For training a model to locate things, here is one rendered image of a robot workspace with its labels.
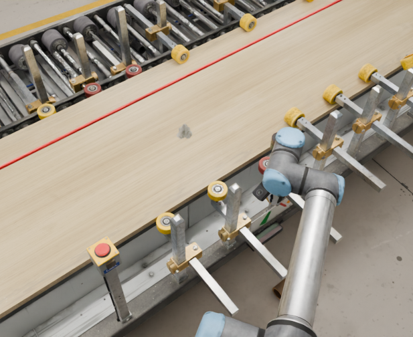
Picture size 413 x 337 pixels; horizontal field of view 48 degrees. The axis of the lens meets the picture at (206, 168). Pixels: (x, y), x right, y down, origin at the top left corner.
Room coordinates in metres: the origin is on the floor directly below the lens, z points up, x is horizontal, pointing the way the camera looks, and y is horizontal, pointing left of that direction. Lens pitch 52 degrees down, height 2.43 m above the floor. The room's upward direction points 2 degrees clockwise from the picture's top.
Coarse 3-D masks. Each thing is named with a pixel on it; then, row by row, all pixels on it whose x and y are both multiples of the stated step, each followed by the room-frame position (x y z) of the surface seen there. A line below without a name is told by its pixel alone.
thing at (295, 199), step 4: (288, 196) 1.09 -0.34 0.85; (292, 196) 1.08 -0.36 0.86; (296, 196) 1.09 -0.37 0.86; (292, 200) 1.07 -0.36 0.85; (296, 200) 1.07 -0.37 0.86; (300, 200) 1.07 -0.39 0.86; (296, 204) 1.05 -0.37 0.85; (300, 204) 1.05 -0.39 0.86; (300, 208) 1.04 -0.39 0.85; (332, 228) 0.94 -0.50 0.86; (332, 232) 0.92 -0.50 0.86; (336, 232) 0.92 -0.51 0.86; (332, 236) 0.90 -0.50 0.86; (336, 236) 0.90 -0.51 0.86; (340, 236) 0.90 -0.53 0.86; (332, 240) 0.90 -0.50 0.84; (336, 240) 0.89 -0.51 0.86; (340, 240) 0.90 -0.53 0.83
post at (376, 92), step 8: (376, 88) 1.42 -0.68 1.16; (376, 96) 1.40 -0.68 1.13; (368, 104) 1.41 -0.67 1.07; (376, 104) 1.41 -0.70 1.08; (368, 112) 1.40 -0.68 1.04; (360, 120) 1.42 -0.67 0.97; (368, 120) 1.41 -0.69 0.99; (360, 136) 1.40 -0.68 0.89; (352, 144) 1.41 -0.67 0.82; (352, 152) 1.40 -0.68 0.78
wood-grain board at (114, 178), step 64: (320, 0) 2.45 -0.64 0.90; (384, 0) 2.48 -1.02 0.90; (192, 64) 1.84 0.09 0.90; (256, 64) 1.86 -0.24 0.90; (320, 64) 1.88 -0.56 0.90; (384, 64) 1.89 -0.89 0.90; (64, 128) 1.38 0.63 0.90; (128, 128) 1.39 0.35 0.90; (192, 128) 1.41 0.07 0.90; (256, 128) 1.42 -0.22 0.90; (0, 192) 1.03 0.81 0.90; (64, 192) 1.04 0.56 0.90; (128, 192) 1.05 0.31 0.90; (192, 192) 1.06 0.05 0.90; (0, 256) 0.75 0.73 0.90; (64, 256) 0.76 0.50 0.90
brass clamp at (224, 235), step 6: (240, 216) 1.00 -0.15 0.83; (240, 222) 0.97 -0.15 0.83; (246, 222) 0.97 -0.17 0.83; (222, 228) 0.95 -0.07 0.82; (240, 228) 0.95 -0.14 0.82; (222, 234) 0.92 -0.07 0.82; (228, 234) 0.92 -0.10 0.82; (234, 234) 0.93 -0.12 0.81; (222, 240) 0.91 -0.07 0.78; (228, 240) 0.90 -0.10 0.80
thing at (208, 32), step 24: (120, 0) 2.49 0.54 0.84; (264, 0) 2.91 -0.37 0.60; (288, 0) 2.59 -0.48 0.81; (72, 24) 2.27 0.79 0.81; (96, 24) 2.37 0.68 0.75; (216, 24) 2.45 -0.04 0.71; (0, 48) 2.01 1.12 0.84; (72, 48) 2.18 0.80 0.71; (168, 48) 2.25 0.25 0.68; (24, 72) 1.96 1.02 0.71; (48, 72) 1.96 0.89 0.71; (96, 72) 1.98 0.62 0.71; (24, 96) 1.77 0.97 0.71; (48, 96) 1.77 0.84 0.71; (72, 96) 1.65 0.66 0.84; (0, 120) 1.69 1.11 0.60; (24, 120) 1.48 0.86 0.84
